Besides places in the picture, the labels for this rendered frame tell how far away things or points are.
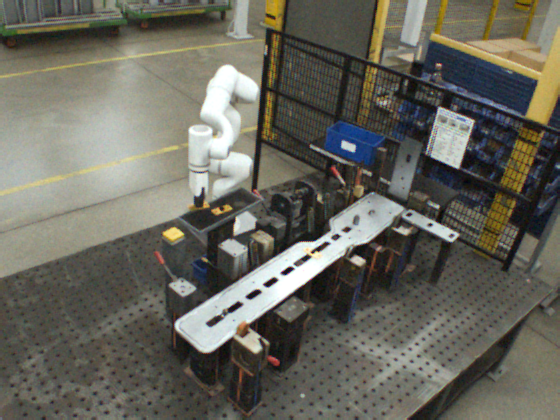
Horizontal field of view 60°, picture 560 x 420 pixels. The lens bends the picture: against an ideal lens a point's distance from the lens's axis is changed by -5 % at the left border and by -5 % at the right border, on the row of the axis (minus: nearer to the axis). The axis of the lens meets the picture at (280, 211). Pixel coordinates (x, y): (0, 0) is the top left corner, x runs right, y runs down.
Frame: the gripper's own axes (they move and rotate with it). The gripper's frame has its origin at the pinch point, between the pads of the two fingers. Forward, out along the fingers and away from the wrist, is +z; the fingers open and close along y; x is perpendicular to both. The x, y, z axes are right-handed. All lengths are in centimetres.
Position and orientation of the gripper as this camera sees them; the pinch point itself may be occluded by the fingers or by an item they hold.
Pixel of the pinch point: (198, 201)
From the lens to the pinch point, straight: 203.8
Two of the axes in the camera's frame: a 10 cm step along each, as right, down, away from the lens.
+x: 9.0, -1.6, 4.2
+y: 4.3, 5.4, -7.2
